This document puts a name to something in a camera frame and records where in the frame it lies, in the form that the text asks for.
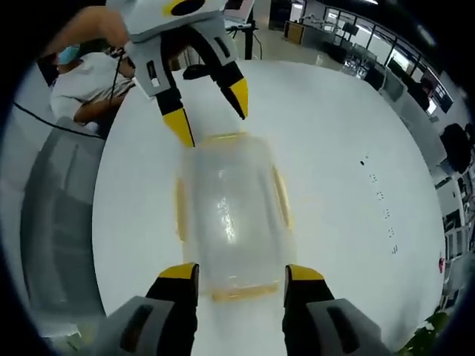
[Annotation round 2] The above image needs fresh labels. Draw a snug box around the black tripod stand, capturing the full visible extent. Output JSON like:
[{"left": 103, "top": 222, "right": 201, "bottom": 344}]
[{"left": 224, "top": 0, "right": 261, "bottom": 61}]

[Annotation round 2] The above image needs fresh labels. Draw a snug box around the person's white shirt torso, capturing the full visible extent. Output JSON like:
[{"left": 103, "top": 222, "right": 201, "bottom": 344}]
[{"left": 49, "top": 51, "right": 139, "bottom": 128}]

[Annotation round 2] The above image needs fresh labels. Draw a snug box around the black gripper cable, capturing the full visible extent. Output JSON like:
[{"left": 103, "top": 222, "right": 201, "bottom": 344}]
[{"left": 108, "top": 46, "right": 129, "bottom": 107}]

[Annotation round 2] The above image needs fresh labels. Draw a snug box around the person's blue face mask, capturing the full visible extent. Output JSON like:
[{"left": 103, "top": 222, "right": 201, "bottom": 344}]
[{"left": 57, "top": 44, "right": 82, "bottom": 66}]

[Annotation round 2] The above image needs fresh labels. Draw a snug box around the black cable over chair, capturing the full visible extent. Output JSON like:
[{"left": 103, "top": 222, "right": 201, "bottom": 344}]
[{"left": 13, "top": 102, "right": 103, "bottom": 141}]

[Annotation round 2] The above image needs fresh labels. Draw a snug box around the clear container with yellow buckle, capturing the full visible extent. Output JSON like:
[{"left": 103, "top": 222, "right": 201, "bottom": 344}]
[{"left": 173, "top": 131, "right": 298, "bottom": 304}]

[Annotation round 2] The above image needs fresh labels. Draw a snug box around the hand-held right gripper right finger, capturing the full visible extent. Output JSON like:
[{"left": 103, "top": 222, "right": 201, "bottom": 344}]
[{"left": 284, "top": 263, "right": 396, "bottom": 356}]

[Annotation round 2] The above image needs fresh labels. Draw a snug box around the green potted plant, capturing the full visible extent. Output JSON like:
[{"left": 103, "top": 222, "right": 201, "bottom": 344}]
[{"left": 401, "top": 310, "right": 453, "bottom": 356}]

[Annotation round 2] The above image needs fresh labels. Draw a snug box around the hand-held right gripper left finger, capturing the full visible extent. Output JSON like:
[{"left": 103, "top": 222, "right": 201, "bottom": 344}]
[{"left": 91, "top": 262, "right": 200, "bottom": 356}]

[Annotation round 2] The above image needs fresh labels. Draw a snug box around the yellow cabinet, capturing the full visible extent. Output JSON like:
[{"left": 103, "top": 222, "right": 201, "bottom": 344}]
[{"left": 283, "top": 20, "right": 306, "bottom": 46}]

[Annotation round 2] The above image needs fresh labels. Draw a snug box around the grey mesh office chair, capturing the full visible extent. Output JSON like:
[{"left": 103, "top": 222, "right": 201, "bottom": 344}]
[{"left": 19, "top": 116, "right": 109, "bottom": 329}]

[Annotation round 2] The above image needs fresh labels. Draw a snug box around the black office chair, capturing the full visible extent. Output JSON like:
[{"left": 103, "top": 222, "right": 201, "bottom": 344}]
[{"left": 439, "top": 123, "right": 475, "bottom": 174}]

